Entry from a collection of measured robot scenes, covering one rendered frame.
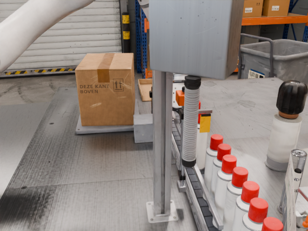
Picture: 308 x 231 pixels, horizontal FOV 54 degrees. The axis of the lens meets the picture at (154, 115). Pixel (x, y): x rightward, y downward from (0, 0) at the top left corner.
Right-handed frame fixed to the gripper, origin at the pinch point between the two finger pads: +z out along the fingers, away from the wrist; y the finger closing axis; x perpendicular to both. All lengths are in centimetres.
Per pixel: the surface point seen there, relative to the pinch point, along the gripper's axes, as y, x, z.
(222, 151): -0.8, -48.3, 3.2
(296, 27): 316, 431, -119
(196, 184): -2.8, -29.3, 17.6
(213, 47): -7, -63, -20
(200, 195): -2.9, -34.0, 19.3
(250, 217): -2, -66, 12
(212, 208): -4, -51, 17
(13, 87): -184, 353, -27
